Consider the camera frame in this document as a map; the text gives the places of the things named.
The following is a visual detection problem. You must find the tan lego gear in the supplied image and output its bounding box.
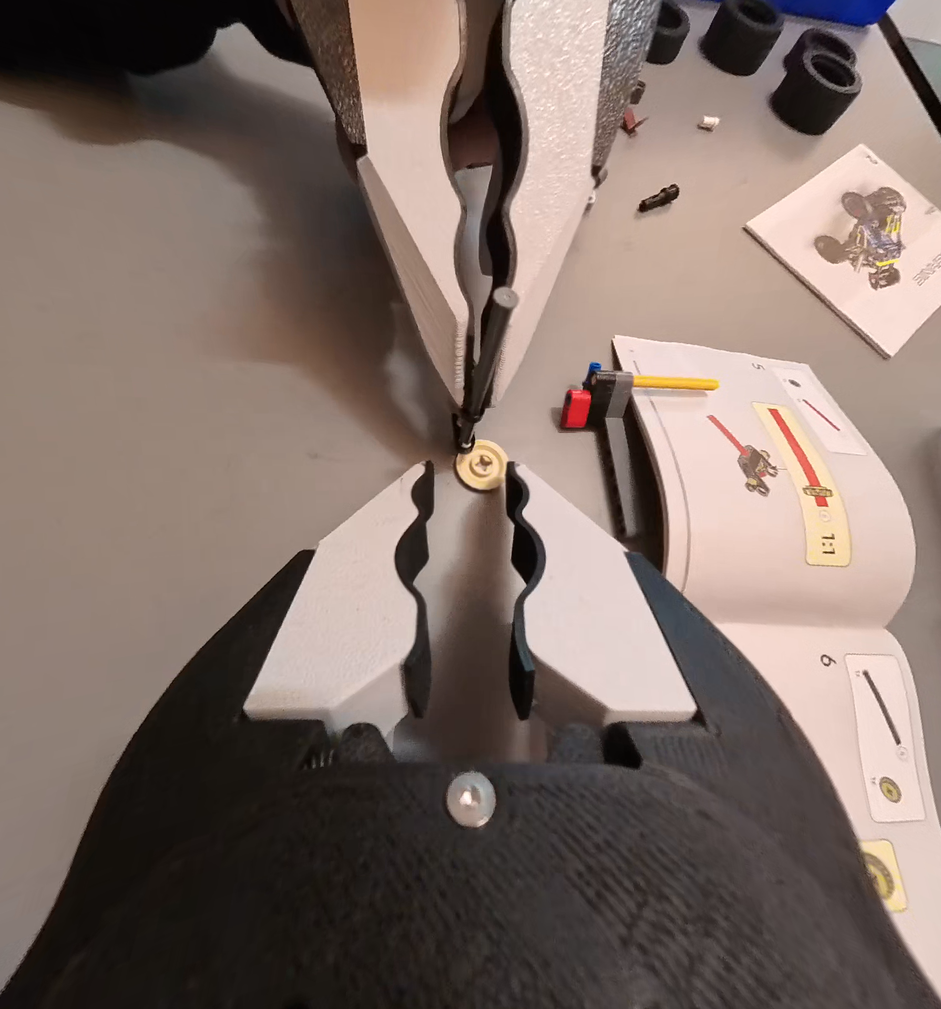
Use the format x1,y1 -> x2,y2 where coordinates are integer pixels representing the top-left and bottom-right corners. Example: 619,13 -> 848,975
455,441 -> 509,495

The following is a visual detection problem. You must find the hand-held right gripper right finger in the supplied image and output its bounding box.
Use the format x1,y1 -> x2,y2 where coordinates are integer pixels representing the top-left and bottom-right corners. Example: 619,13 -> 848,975
504,461 -> 698,750

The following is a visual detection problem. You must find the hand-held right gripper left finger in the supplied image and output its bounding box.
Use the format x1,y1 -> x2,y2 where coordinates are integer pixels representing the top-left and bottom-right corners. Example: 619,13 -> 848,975
243,461 -> 436,754

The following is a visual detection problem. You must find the blue plastic bin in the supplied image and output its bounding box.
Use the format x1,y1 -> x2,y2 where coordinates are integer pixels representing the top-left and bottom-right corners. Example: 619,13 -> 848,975
691,0 -> 899,26

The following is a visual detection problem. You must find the grey lego beam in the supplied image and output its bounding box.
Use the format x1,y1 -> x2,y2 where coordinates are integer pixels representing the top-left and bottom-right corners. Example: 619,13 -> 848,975
605,414 -> 647,539

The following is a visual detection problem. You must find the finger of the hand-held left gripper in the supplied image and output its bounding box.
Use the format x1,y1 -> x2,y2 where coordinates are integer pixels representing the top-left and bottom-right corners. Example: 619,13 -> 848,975
482,0 -> 615,415
349,0 -> 475,415

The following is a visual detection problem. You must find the open instruction booklet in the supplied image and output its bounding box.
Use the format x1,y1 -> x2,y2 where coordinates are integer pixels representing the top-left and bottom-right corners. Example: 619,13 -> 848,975
612,335 -> 938,955

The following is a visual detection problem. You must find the black lego tire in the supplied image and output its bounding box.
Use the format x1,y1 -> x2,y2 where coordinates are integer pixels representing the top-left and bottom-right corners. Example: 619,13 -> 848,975
699,0 -> 787,77
770,51 -> 864,137
782,27 -> 858,76
646,0 -> 692,66

